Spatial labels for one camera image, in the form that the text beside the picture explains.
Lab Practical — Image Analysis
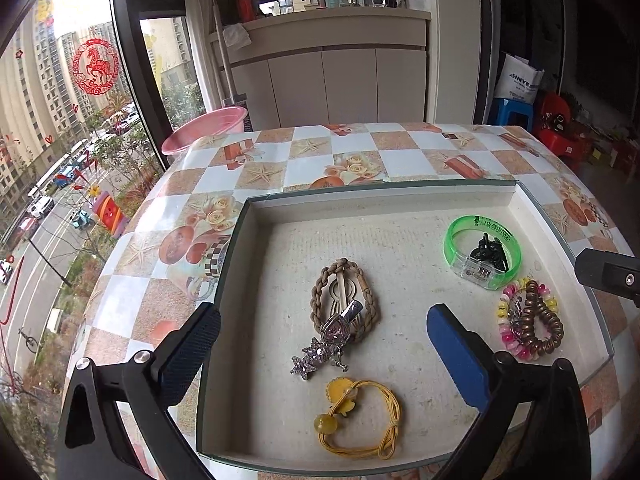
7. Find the brown spiral hair tie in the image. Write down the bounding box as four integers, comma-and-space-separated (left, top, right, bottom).
514, 278, 565, 359

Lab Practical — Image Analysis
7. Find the pink yellow bead bracelet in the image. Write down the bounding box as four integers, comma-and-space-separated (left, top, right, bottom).
496, 276, 560, 362

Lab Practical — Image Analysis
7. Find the black claw hair clip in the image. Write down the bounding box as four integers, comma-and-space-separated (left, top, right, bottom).
471, 233, 509, 272

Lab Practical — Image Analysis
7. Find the green translucent bangle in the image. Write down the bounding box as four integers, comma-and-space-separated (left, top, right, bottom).
442, 214, 522, 290

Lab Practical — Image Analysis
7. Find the yellow cord hair tie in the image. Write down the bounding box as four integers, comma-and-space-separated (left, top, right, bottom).
312, 376, 403, 461

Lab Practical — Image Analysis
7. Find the braided brown oval hair clip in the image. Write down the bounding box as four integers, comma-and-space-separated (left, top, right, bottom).
309, 258, 381, 342

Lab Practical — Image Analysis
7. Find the silver star hair clip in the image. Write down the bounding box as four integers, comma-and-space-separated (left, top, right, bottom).
290, 300, 363, 380

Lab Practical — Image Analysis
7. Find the beige metal hair clip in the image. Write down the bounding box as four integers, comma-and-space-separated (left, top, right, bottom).
329, 272, 358, 316

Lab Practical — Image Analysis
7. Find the shallow grey jewelry tray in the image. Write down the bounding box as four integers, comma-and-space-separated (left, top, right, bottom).
196, 180, 614, 476

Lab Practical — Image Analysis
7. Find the red plastic child chair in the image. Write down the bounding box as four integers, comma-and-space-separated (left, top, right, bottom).
533, 92, 591, 162

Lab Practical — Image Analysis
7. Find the blue plastic stool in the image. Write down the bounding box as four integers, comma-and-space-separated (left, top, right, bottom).
488, 98, 534, 131

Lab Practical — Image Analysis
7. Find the white paper shopping bag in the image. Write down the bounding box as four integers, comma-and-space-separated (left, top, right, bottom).
494, 54, 544, 104

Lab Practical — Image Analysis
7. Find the white sideboard cabinet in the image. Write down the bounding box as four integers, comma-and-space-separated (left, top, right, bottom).
209, 6, 431, 129

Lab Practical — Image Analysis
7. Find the pink plastic basin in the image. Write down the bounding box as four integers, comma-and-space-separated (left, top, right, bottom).
160, 106, 247, 156

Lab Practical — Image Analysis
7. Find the red horse window decal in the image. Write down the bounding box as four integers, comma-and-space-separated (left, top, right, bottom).
70, 38, 120, 96

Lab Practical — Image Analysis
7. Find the white cloth on cabinet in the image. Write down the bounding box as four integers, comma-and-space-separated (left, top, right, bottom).
222, 23, 252, 50

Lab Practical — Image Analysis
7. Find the red vase with flowers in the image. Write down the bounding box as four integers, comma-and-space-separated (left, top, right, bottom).
236, 0, 256, 23

